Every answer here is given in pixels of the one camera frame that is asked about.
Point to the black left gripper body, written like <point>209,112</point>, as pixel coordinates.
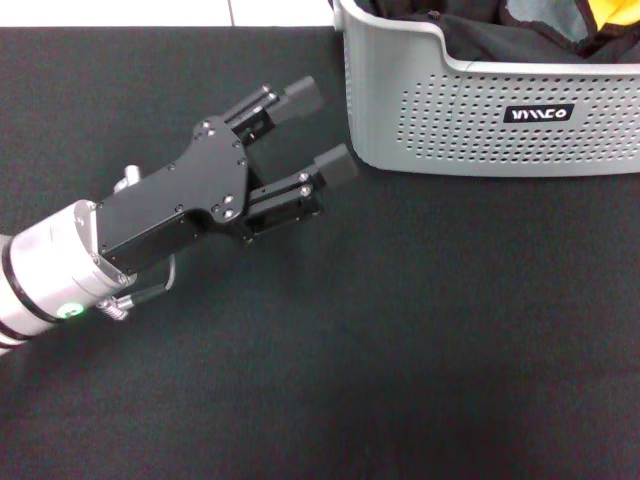
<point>200,180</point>

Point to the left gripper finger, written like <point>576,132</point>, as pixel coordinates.
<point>337,167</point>
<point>300,97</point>

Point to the grey perforated storage box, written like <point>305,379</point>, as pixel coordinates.
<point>380,100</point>

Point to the yellow grey towel black trim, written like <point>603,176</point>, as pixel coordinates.
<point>545,20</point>

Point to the silver gripper connector stub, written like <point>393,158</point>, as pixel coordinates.
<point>131,175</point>

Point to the black cloth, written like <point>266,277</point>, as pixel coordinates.
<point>475,35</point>

